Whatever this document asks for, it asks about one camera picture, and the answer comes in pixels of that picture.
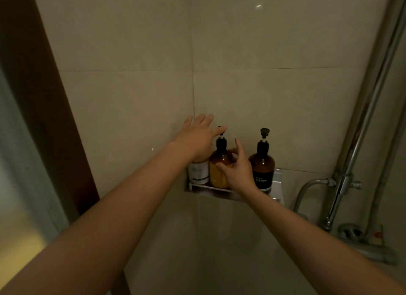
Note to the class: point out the person's left forearm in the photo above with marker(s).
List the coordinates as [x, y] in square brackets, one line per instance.
[95, 234]

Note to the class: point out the person's right forearm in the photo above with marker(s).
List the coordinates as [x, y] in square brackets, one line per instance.
[317, 247]

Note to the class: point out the person's right hand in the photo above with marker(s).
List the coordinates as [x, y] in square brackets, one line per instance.
[239, 174]

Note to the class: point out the brown wooden door frame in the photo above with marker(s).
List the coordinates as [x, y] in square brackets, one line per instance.
[41, 114]

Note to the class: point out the clear acrylic shower shelf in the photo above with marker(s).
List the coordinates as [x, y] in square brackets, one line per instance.
[277, 180]

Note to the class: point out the chrome shower mixer valve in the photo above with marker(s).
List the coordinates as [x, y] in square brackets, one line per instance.
[368, 248]

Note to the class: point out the chrome shower riser pipe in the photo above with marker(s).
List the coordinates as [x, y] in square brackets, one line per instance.
[364, 114]

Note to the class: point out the frosted glass side panel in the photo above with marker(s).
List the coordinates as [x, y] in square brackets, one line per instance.
[22, 193]

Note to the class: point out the person's left hand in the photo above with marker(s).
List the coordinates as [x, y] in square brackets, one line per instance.
[196, 142]

